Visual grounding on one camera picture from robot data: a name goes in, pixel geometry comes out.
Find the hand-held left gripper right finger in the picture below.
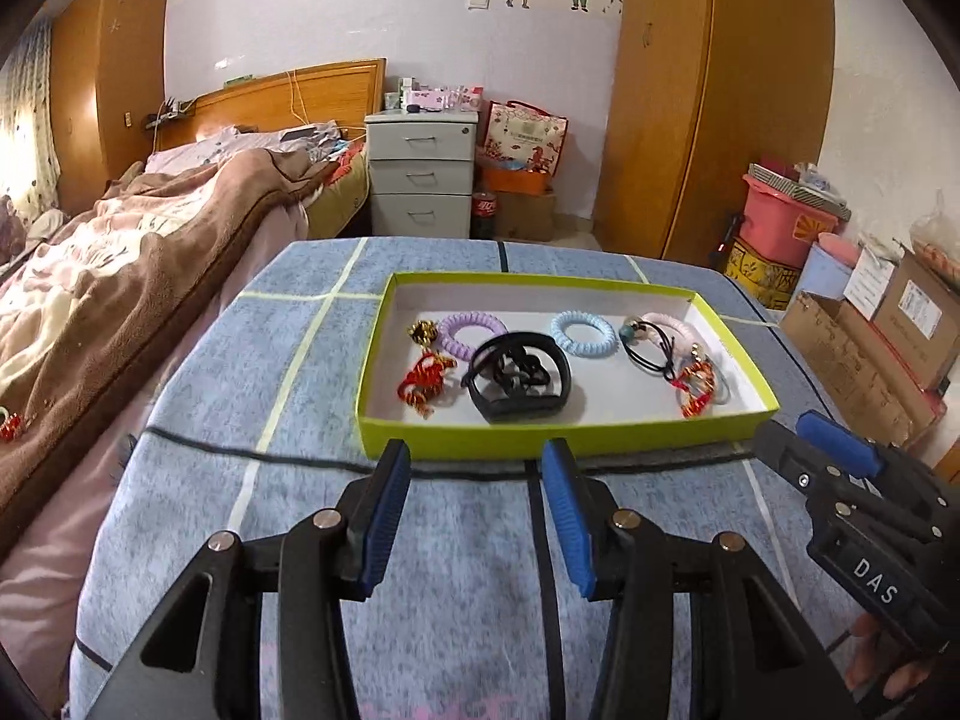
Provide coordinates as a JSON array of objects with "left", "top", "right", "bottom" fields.
[{"left": 541, "top": 439, "right": 871, "bottom": 720}]

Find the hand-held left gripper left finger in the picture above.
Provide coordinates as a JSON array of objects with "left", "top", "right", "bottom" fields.
[{"left": 86, "top": 439, "right": 412, "bottom": 720}]

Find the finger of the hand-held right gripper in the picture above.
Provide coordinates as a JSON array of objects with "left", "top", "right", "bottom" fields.
[
  {"left": 753, "top": 418, "right": 850, "bottom": 500},
  {"left": 796, "top": 410, "right": 883, "bottom": 479}
]

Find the black wristband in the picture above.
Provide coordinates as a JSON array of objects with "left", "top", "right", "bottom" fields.
[{"left": 460, "top": 331, "right": 573, "bottom": 425}]

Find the green shallow cardboard tray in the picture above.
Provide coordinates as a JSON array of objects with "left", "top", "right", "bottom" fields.
[{"left": 355, "top": 272, "right": 782, "bottom": 460}]

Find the flower red cord bracelet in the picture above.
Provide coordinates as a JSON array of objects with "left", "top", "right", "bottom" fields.
[{"left": 673, "top": 358, "right": 722, "bottom": 422}]

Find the red knot gold bell bracelet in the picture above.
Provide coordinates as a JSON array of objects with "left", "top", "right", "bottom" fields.
[{"left": 396, "top": 319, "right": 459, "bottom": 420}]

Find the black cord hair tie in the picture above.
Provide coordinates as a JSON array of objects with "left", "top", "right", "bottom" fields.
[{"left": 491, "top": 348, "right": 560, "bottom": 399}]

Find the light blue spiral hair tie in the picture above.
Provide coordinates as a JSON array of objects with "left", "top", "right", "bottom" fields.
[{"left": 549, "top": 309, "right": 619, "bottom": 359}]

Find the black green bead hair tie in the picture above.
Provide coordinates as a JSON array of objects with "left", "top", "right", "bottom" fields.
[{"left": 620, "top": 318, "right": 680, "bottom": 377}]

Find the person's right hand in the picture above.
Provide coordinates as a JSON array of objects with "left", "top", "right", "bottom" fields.
[{"left": 843, "top": 610, "right": 932, "bottom": 692}]

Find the large open cardboard box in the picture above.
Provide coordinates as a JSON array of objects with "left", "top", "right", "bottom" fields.
[{"left": 779, "top": 290, "right": 947, "bottom": 448}]

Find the blue checked tablecloth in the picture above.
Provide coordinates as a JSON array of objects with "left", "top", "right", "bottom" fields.
[{"left": 71, "top": 236, "right": 960, "bottom": 720}]

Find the labelled closed cardboard box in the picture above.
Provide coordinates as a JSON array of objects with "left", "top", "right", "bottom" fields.
[{"left": 872, "top": 250, "right": 960, "bottom": 392}]

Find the light blue bucket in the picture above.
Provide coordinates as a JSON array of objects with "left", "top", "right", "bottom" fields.
[{"left": 805, "top": 232, "right": 861, "bottom": 294}]

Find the yellow patterned box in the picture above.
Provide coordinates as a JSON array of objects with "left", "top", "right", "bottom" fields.
[{"left": 723, "top": 235, "right": 804, "bottom": 309}]

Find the pink plastic bin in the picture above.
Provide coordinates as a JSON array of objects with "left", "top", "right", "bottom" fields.
[{"left": 742, "top": 174, "right": 842, "bottom": 268}]

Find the red black stick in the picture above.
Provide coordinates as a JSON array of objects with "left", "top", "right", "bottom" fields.
[{"left": 708, "top": 213, "right": 744, "bottom": 264}]

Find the clear plastic bag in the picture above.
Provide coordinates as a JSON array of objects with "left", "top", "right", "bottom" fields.
[{"left": 910, "top": 190, "right": 960, "bottom": 265}]

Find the striped gift box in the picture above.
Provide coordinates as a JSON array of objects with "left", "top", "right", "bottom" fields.
[{"left": 748, "top": 160, "right": 853, "bottom": 223}]

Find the small brown cardboard box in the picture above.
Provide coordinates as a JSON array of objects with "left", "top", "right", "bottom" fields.
[{"left": 495, "top": 191, "right": 558, "bottom": 243}]

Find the cola bottle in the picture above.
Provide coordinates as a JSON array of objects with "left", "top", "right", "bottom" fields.
[{"left": 471, "top": 192, "right": 500, "bottom": 242}]

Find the orange box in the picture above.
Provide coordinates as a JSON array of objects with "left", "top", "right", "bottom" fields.
[{"left": 480, "top": 165, "right": 549, "bottom": 197}]

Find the grey three drawer nightstand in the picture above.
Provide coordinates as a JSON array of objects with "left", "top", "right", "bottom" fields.
[{"left": 364, "top": 109, "right": 479, "bottom": 239}]

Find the brown blanket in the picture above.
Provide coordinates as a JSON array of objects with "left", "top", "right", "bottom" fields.
[{"left": 0, "top": 146, "right": 332, "bottom": 563}]

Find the large wooden wardrobe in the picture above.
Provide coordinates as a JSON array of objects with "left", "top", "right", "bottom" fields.
[{"left": 596, "top": 0, "right": 838, "bottom": 268}]

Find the red floral tote bag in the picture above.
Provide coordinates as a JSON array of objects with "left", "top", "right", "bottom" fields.
[{"left": 480, "top": 100, "right": 569, "bottom": 178}]

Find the pink patterned box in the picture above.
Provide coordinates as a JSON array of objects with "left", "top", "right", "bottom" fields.
[{"left": 401, "top": 84, "right": 485, "bottom": 113}]

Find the wooden bed headboard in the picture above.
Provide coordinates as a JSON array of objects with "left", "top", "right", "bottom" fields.
[{"left": 154, "top": 58, "right": 388, "bottom": 160}]

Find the power strip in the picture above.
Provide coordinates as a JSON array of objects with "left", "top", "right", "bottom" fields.
[{"left": 144, "top": 97, "right": 197, "bottom": 129}]

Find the brown teddy bear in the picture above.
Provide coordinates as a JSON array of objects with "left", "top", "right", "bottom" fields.
[{"left": 0, "top": 195, "right": 28, "bottom": 257}]

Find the narrow wooden wardrobe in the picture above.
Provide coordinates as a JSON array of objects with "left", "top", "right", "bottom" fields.
[{"left": 50, "top": 0, "right": 173, "bottom": 218}]

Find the dotted curtain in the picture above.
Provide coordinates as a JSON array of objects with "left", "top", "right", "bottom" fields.
[{"left": 0, "top": 19, "right": 65, "bottom": 256}]

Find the pink spiral hair tie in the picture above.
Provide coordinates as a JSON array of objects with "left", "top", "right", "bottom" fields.
[{"left": 637, "top": 310, "right": 710, "bottom": 362}]

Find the purple spiral hair tie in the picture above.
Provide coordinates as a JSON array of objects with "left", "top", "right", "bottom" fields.
[{"left": 437, "top": 310, "right": 509, "bottom": 362}]

